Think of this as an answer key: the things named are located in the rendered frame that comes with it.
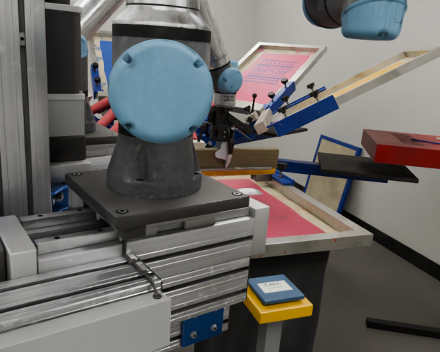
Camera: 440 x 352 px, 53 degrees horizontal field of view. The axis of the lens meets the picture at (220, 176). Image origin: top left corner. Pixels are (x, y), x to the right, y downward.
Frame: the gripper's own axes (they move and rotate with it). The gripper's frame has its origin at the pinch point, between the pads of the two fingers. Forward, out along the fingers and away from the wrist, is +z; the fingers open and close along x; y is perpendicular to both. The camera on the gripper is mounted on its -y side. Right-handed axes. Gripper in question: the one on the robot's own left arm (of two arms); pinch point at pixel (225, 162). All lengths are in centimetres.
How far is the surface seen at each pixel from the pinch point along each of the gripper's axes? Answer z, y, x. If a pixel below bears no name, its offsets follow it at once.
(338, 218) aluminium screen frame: 10.2, -25.9, 33.7
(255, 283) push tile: 12, 16, 61
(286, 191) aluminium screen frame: 11.6, -25.5, 0.6
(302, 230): 13.7, -14.2, 32.2
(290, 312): 15, 11, 70
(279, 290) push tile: 12, 11, 65
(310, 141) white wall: 47, -200, -256
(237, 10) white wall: -91, -174, -426
